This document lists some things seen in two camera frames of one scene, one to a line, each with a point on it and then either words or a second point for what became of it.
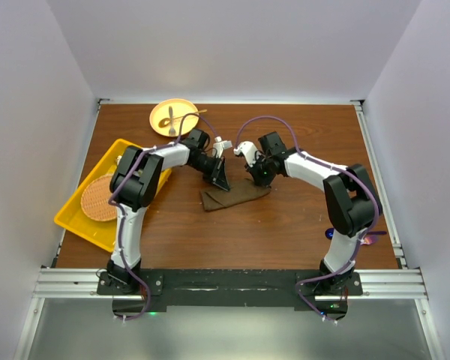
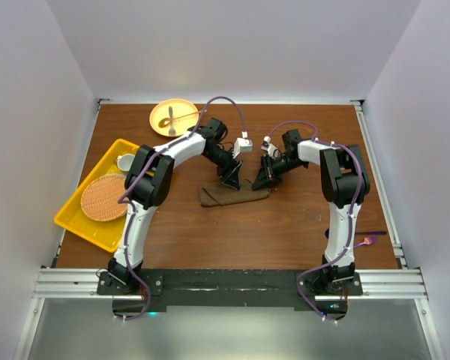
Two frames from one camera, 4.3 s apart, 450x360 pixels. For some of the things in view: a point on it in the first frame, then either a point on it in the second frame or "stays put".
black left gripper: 217,175 → 229,172
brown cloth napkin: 241,190 stays put
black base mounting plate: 309,289 stays put
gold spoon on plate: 165,121 stays put
